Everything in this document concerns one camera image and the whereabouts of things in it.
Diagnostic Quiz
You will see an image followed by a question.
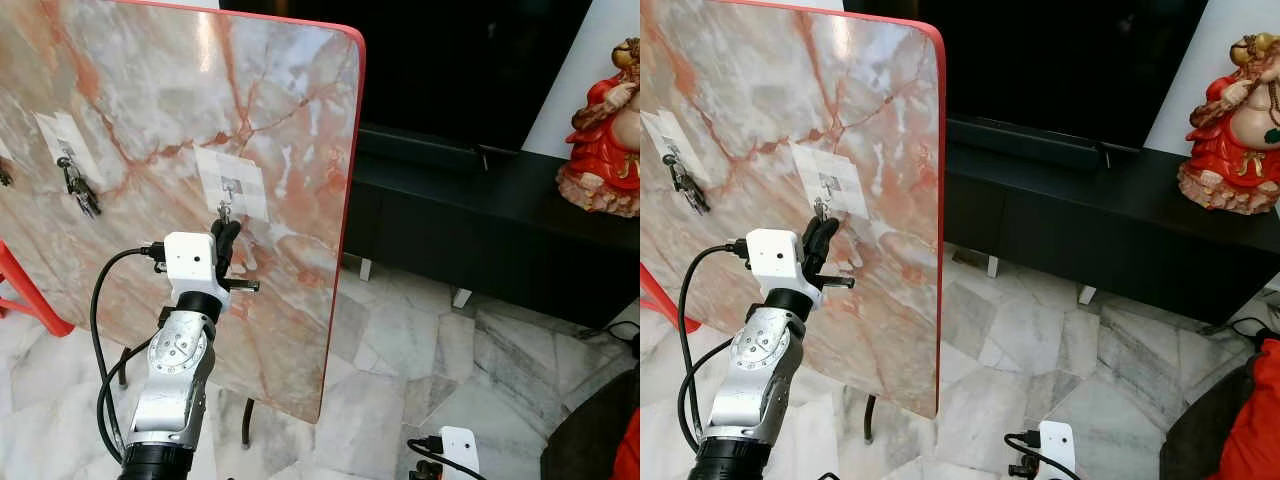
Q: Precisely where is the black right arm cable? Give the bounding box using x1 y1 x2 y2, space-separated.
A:
404 435 473 480
1004 430 1063 480

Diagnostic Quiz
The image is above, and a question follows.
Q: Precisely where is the marble pattern table red rim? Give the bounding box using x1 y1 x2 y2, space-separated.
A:
0 0 367 450
640 0 948 442

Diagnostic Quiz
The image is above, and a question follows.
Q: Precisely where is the black television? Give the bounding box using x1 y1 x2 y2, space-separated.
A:
844 0 1212 152
219 0 597 152

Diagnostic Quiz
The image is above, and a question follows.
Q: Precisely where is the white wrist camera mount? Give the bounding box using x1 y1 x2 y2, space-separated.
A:
162 231 219 294
747 227 810 292
437 426 480 480
1037 420 1079 480

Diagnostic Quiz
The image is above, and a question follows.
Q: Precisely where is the black floor cable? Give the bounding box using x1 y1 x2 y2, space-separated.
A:
1199 314 1280 347
579 319 641 347

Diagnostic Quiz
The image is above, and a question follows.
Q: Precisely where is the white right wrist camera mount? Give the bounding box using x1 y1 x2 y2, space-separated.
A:
437 426 480 480
1037 420 1079 480

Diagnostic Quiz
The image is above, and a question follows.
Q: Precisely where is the black low TV console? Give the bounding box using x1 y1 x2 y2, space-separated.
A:
939 114 1280 327
339 124 641 332

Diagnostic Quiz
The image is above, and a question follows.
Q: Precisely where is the red fabric item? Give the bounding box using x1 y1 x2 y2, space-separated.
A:
1219 337 1280 480
611 404 641 480

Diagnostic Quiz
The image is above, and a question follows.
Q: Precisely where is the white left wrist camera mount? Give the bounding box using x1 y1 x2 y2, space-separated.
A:
162 231 219 294
747 227 810 292

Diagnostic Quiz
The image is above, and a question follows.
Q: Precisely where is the black soundbar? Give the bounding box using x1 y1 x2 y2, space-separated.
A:
947 117 1112 172

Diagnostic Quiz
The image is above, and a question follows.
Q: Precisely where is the dark brown rounded object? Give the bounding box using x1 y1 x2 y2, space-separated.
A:
1159 349 1246 480
539 369 641 480

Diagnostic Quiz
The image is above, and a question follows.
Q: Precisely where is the red gold laughing Buddha statue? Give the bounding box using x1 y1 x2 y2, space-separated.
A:
1177 31 1280 217
556 37 641 220

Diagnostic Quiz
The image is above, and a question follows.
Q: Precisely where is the red plastic stool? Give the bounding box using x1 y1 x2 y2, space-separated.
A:
0 239 77 339
640 261 674 337

